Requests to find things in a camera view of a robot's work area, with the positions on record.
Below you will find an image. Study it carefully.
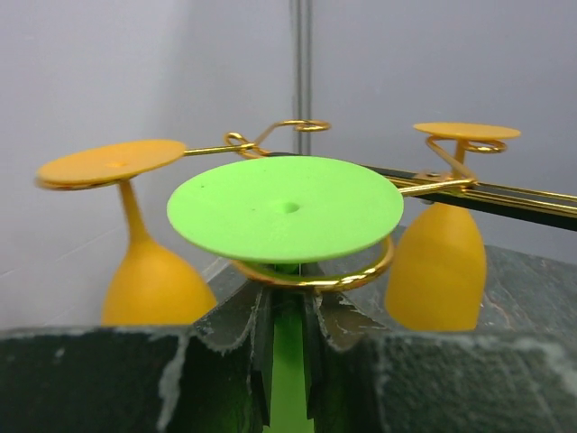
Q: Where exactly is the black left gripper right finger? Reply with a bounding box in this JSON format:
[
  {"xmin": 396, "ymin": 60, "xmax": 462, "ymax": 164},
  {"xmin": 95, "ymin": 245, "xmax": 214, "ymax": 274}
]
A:
[{"xmin": 304, "ymin": 293, "xmax": 576, "ymax": 432}]

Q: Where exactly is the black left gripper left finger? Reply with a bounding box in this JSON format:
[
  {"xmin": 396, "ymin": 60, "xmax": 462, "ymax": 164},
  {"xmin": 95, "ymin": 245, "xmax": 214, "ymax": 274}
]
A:
[{"xmin": 1, "ymin": 288, "xmax": 271, "ymax": 432}]

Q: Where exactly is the yellow wine glass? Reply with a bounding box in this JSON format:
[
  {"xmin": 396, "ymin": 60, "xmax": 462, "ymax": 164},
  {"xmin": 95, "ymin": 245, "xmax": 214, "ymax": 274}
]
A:
[
  {"xmin": 384, "ymin": 122, "xmax": 520, "ymax": 332},
  {"xmin": 36, "ymin": 140, "xmax": 217, "ymax": 327}
]

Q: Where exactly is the green wine glass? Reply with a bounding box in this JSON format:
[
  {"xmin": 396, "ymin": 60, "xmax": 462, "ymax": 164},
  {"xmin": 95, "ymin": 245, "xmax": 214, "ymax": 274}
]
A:
[{"xmin": 167, "ymin": 156, "xmax": 404, "ymax": 432}]

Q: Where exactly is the gold wine glass rack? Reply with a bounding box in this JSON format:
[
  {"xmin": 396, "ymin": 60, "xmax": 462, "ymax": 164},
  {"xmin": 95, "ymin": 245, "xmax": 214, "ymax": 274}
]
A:
[{"xmin": 34, "ymin": 119, "xmax": 577, "ymax": 292}]

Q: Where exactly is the aluminium frame post right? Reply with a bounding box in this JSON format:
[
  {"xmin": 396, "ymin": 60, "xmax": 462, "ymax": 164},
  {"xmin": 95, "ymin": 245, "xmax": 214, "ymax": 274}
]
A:
[{"xmin": 290, "ymin": 0, "xmax": 314, "ymax": 157}]

